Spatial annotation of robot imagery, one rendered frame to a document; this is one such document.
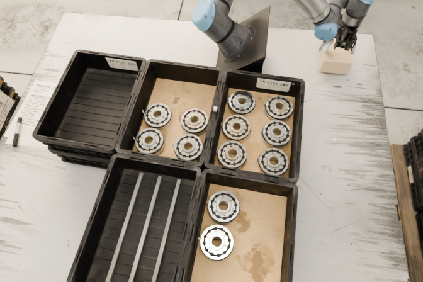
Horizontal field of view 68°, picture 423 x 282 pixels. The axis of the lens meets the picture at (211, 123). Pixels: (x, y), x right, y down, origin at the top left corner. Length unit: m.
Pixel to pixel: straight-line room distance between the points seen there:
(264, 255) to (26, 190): 0.92
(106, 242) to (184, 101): 0.57
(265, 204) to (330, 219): 0.28
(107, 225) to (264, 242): 0.50
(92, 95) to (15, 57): 1.65
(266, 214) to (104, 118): 0.69
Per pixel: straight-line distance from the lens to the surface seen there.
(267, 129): 1.15
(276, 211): 1.08
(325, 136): 1.37
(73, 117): 1.33
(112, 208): 1.13
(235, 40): 1.33
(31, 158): 1.48
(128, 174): 1.15
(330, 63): 1.48
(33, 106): 1.61
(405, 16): 3.11
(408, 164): 2.10
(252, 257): 1.05
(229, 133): 1.13
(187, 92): 1.26
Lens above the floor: 1.87
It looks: 61 degrees down
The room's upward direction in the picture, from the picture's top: 4 degrees counter-clockwise
